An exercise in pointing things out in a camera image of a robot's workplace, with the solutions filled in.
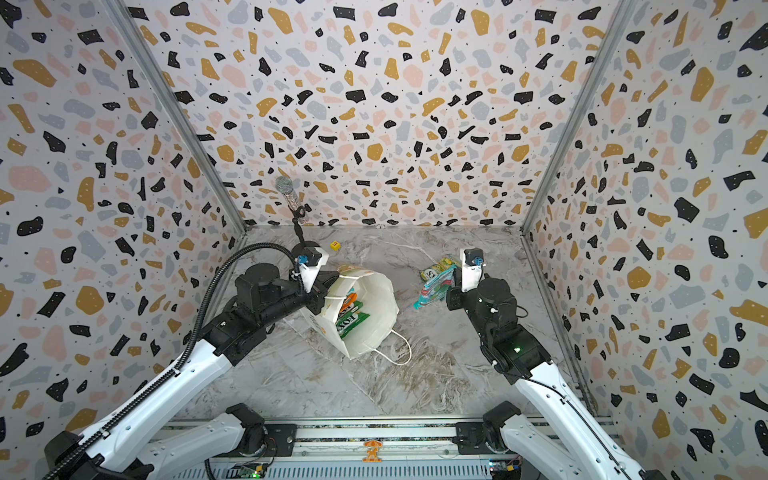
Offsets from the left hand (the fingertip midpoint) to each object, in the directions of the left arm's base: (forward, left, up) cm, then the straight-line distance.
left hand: (334, 268), depth 69 cm
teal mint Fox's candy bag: (-3, -24, -4) cm, 24 cm away
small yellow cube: (+34, +9, -31) cm, 47 cm away
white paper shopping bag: (+6, -9, -24) cm, 26 cm away
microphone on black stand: (+30, +18, 0) cm, 35 cm away
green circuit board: (-36, +20, -31) cm, 52 cm away
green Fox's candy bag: (0, -1, -25) cm, 25 cm away
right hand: (0, -27, +1) cm, 27 cm away
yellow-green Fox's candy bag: (+21, -29, -30) cm, 46 cm away
